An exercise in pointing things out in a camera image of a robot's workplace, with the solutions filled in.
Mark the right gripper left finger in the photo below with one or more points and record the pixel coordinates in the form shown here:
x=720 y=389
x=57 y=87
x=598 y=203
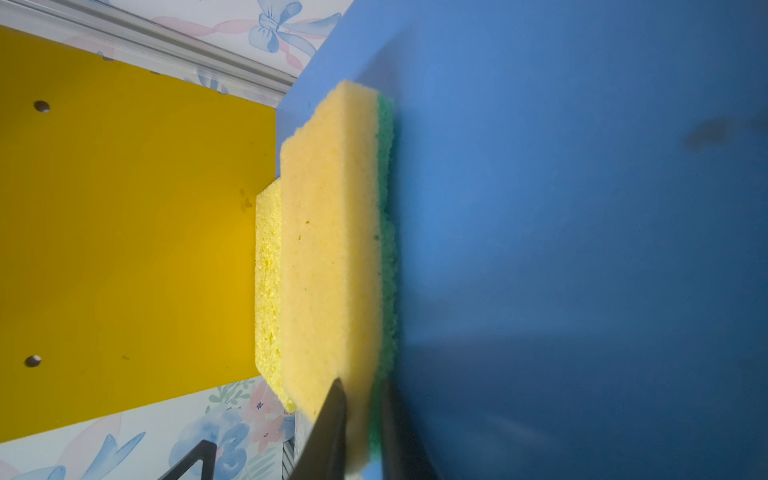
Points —
x=324 y=455

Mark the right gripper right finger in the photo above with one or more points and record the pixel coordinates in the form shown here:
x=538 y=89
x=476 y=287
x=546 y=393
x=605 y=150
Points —
x=403 y=453

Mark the bright yellow cellulose sponge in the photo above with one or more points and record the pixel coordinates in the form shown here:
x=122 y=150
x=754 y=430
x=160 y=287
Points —
x=268 y=355

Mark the yellow sponge with green back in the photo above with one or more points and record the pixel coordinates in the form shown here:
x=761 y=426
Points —
x=338 y=262

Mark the yellow pink blue toy shelf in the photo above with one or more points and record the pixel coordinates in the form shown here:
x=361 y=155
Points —
x=580 y=196

